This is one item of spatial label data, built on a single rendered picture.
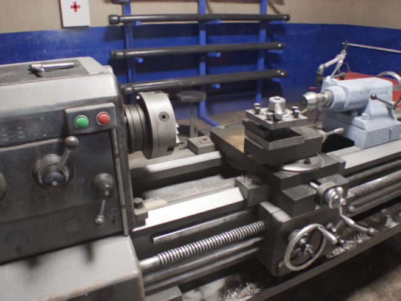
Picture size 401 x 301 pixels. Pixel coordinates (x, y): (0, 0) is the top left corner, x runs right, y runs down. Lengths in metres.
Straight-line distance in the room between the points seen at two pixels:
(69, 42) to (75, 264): 3.36
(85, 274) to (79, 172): 0.30
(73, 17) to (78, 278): 3.33
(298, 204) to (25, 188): 0.89
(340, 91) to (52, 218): 1.40
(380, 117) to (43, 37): 3.50
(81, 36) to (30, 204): 3.33
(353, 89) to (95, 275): 1.42
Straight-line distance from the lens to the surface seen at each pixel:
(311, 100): 1.59
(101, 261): 1.02
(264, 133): 1.16
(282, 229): 1.23
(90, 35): 4.14
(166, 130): 1.10
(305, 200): 1.22
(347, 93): 1.72
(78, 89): 0.88
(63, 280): 1.02
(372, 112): 1.87
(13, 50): 4.13
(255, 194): 1.24
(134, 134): 1.11
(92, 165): 0.91
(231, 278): 1.50
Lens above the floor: 1.49
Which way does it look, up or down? 24 degrees down
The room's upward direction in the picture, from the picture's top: straight up
